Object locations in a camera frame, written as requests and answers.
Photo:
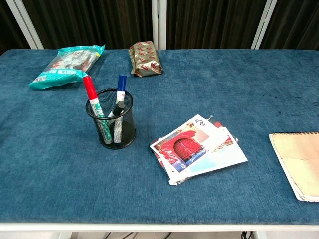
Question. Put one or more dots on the red-capped marker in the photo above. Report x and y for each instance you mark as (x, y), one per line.
(89, 88)

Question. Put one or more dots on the black mesh pen holder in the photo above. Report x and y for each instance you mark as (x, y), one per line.
(124, 135)

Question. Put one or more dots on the black marker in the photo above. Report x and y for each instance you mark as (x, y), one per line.
(119, 107)

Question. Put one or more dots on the blue and white marker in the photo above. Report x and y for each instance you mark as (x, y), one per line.
(121, 83)

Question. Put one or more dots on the red gate postcard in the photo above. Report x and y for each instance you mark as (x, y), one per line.
(185, 147)

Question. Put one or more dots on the gold foil wrapped package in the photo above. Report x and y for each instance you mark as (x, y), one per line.
(145, 58)

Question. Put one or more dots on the postcard pile underneath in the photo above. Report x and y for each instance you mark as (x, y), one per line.
(230, 140)

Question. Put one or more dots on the white pale-blue postcard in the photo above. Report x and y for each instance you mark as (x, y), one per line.
(224, 156)

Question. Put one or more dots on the blue plush table cloth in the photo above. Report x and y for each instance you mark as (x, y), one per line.
(74, 179)

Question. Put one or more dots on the teal plastic snack bag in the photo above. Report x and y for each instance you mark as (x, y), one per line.
(62, 72)

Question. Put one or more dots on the dark ribbed curtain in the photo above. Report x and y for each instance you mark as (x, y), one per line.
(211, 22)

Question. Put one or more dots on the beige spiral notebook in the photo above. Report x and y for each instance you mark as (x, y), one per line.
(299, 159)

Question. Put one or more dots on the white upright frame post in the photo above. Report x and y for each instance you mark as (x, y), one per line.
(159, 25)

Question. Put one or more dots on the white slanted frame post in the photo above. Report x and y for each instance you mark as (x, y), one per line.
(25, 25)
(264, 25)

